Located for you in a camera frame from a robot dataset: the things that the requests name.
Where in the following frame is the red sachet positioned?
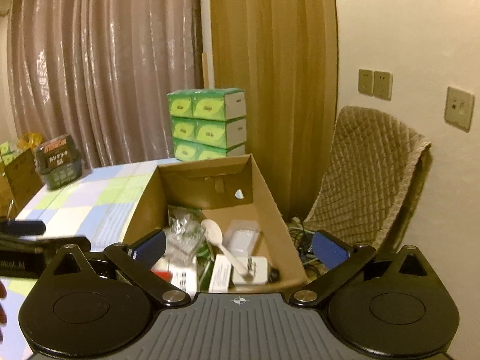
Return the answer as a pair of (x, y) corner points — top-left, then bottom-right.
(151, 268), (173, 283)

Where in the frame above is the green white medicine box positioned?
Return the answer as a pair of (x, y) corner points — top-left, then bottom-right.
(168, 257), (199, 298)

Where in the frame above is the silver green foil bag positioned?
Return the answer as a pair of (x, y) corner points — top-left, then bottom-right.
(163, 205), (214, 297)

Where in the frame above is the cream plastic spoon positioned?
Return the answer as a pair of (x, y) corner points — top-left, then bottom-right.
(200, 218), (254, 280)

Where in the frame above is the white power adapter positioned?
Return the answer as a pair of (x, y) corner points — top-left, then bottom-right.
(231, 256), (270, 286)

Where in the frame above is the long white barcode box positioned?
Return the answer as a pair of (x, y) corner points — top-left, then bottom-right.
(208, 253), (232, 293)

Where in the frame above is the clear plastic tray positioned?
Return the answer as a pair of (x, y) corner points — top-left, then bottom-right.
(222, 219), (260, 257)

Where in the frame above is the person left hand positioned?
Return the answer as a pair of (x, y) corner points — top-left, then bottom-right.
(0, 283), (8, 341)

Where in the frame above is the open brown carton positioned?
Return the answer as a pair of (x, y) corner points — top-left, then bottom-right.
(0, 150), (42, 218)

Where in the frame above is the checkered tablecloth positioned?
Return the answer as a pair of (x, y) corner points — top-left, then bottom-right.
(0, 157), (181, 360)

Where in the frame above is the dark green food package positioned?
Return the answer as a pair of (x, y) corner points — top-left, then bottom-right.
(34, 134), (83, 190)

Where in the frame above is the yellow plastic bag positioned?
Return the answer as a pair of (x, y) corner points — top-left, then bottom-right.
(16, 133), (44, 151)

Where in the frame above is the quilted chair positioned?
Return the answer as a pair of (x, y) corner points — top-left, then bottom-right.
(304, 106), (431, 251)

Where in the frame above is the large cardboard box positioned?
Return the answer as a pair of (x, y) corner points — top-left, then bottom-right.
(123, 155), (307, 293)

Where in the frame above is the green tissue pack stack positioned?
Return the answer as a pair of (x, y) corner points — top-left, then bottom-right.
(168, 88), (247, 162)

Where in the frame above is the brown curtain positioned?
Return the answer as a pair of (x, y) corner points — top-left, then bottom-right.
(7, 0), (203, 167)

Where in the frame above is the wooden door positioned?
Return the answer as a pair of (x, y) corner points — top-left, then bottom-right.
(210, 0), (338, 218)

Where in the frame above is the double wall socket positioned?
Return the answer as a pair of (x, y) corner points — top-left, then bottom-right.
(358, 69), (393, 101)

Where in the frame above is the single wall socket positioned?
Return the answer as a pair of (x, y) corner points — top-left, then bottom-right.
(444, 86), (475, 133)

